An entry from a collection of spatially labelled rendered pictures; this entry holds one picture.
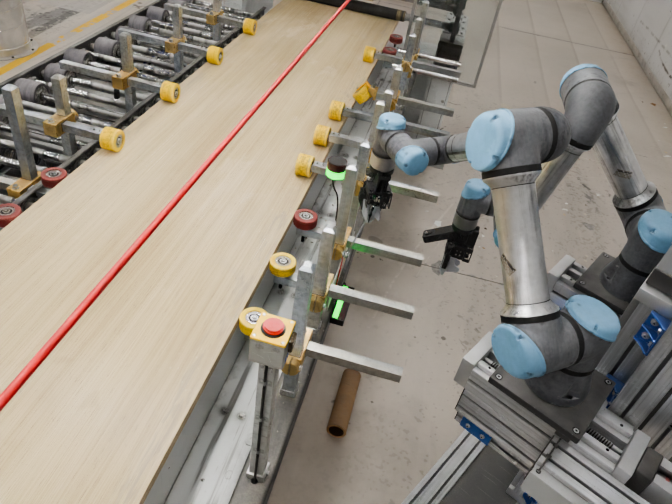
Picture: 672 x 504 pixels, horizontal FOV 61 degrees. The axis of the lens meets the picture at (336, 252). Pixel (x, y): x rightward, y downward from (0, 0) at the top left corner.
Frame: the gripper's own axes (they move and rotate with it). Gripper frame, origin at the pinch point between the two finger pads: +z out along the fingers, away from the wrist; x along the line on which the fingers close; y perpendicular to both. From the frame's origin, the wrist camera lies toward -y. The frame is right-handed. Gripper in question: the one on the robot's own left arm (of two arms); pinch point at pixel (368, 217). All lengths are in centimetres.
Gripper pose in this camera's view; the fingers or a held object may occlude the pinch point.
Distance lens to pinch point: 177.5
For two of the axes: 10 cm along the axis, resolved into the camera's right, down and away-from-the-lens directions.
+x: 9.8, 0.4, 1.7
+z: -1.4, 7.6, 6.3
